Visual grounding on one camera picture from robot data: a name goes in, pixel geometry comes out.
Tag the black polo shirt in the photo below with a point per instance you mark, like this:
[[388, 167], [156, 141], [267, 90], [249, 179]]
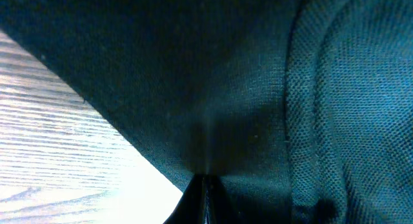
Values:
[[303, 108]]

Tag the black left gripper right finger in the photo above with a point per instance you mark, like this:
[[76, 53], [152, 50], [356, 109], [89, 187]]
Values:
[[219, 207]]

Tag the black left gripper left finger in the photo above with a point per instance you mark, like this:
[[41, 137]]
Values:
[[190, 208]]

